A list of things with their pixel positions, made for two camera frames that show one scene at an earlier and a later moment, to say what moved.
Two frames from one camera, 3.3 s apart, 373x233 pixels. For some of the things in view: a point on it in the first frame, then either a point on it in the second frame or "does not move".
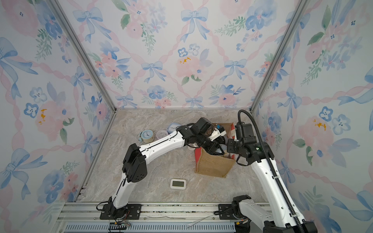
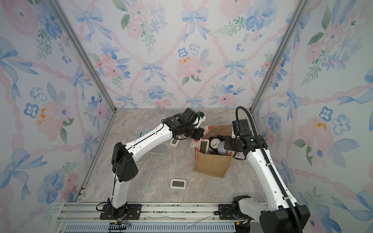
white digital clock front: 178,184 does not move
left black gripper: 213,148 → 200,132
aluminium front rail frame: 86,217 does not move
